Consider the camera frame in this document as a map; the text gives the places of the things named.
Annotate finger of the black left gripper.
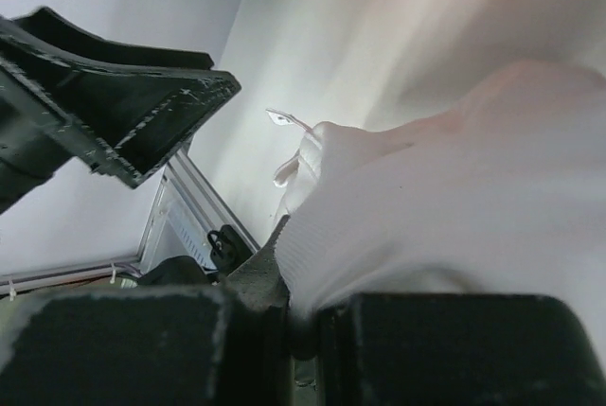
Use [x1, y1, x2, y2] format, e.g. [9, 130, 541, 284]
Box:
[1, 7, 241, 209]

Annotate aluminium front frame rail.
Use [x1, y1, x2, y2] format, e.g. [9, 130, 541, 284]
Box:
[1, 151, 258, 299]

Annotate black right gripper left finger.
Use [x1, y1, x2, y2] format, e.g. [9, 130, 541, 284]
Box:
[1, 236, 292, 405]

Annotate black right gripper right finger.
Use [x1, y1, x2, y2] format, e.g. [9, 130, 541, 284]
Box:
[317, 293, 605, 405]

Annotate grey slotted cable duct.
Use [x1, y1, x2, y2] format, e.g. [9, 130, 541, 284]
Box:
[168, 206, 214, 270]

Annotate white cloth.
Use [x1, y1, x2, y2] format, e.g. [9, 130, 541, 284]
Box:
[222, 0, 606, 322]

